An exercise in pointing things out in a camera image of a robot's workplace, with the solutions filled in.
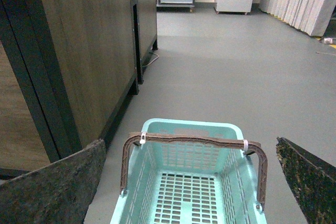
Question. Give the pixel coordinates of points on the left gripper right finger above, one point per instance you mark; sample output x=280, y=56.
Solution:
x=310, y=179

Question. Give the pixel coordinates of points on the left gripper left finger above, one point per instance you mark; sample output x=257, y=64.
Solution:
x=57, y=193

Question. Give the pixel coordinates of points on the brown basket handle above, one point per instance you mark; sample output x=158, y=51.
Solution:
x=248, y=146

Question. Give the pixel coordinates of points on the light blue plastic basket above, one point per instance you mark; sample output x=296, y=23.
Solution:
x=190, y=182

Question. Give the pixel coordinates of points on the wooden display cabinet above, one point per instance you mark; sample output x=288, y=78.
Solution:
x=67, y=68

